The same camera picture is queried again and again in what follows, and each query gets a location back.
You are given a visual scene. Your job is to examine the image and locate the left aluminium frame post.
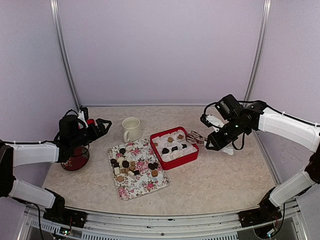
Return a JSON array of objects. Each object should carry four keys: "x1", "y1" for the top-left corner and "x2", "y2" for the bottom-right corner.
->
[{"x1": 49, "y1": 0, "x2": 82, "y2": 110}]

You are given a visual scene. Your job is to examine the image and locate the dark heart chocolate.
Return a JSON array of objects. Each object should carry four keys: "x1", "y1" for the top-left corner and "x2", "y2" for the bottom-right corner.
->
[{"x1": 171, "y1": 146, "x2": 178, "y2": 152}]

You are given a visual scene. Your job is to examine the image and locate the red floral vase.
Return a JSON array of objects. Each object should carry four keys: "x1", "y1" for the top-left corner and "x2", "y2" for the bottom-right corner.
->
[{"x1": 60, "y1": 146, "x2": 90, "y2": 172}]

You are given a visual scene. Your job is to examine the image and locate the floral rectangular tray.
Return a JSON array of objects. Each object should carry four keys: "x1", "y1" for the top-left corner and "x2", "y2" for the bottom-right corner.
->
[{"x1": 107, "y1": 139, "x2": 169, "y2": 201}]

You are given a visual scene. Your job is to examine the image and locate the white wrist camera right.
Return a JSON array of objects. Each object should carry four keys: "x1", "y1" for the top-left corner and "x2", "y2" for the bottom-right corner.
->
[{"x1": 200, "y1": 114, "x2": 224, "y2": 132}]

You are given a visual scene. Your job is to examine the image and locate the white ribbed ceramic mug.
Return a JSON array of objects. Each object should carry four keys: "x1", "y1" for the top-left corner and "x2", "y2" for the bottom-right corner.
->
[{"x1": 122, "y1": 117, "x2": 143, "y2": 143}]

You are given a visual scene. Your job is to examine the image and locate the right aluminium frame post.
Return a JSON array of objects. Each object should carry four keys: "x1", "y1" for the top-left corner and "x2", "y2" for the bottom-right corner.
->
[{"x1": 244, "y1": 0, "x2": 272, "y2": 101}]

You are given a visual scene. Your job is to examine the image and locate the white rectangular chocolate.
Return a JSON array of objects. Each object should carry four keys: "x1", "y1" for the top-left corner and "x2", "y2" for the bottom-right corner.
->
[{"x1": 172, "y1": 152, "x2": 181, "y2": 159}]

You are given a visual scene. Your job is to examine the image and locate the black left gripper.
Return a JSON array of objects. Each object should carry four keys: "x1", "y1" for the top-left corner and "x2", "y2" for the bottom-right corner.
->
[{"x1": 70, "y1": 118, "x2": 112, "y2": 149}]

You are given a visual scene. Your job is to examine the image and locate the aluminium front rail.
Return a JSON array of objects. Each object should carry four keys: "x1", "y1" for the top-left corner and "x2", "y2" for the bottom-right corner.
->
[{"x1": 17, "y1": 207, "x2": 308, "y2": 240}]

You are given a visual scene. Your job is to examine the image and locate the metal tongs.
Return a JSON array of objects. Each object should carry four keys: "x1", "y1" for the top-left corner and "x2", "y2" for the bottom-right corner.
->
[{"x1": 185, "y1": 130, "x2": 208, "y2": 146}]

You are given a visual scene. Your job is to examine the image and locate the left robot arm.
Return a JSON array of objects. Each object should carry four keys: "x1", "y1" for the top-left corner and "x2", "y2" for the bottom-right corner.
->
[{"x1": 0, "y1": 115, "x2": 112, "y2": 228}]

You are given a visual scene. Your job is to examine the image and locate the dark round fluted chocolate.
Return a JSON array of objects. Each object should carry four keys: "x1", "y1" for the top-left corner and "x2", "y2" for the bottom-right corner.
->
[{"x1": 119, "y1": 148, "x2": 126, "y2": 154}]

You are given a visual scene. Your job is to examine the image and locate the white round chocolate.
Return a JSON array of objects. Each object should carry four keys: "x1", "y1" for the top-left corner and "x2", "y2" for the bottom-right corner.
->
[{"x1": 126, "y1": 145, "x2": 133, "y2": 152}]

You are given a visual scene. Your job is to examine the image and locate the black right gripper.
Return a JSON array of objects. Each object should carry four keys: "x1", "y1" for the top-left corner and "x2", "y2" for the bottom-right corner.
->
[{"x1": 206, "y1": 117, "x2": 249, "y2": 151}]

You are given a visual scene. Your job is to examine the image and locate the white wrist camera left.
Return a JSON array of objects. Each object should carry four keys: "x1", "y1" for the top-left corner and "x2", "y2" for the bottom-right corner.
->
[{"x1": 78, "y1": 106, "x2": 89, "y2": 127}]

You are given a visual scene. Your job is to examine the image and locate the aluminium frame post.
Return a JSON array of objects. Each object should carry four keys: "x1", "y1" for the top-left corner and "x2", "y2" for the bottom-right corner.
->
[
  {"x1": 49, "y1": 0, "x2": 82, "y2": 110},
  {"x1": 244, "y1": 0, "x2": 272, "y2": 101}
]

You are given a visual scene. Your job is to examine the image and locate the red box with paper cups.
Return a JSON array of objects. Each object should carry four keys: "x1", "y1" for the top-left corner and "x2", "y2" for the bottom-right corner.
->
[{"x1": 150, "y1": 126, "x2": 199, "y2": 171}]

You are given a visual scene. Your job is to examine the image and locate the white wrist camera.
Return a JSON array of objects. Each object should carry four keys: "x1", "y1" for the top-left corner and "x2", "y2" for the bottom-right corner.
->
[
  {"x1": 78, "y1": 106, "x2": 89, "y2": 127},
  {"x1": 200, "y1": 114, "x2": 224, "y2": 132}
]

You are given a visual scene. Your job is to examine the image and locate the caramel ridged oval chocolate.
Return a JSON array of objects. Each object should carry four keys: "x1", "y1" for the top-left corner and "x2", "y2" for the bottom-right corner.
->
[{"x1": 151, "y1": 170, "x2": 158, "y2": 177}]

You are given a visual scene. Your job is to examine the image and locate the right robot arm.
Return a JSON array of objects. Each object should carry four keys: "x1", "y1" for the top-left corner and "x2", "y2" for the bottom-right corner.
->
[{"x1": 200, "y1": 94, "x2": 320, "y2": 228}]

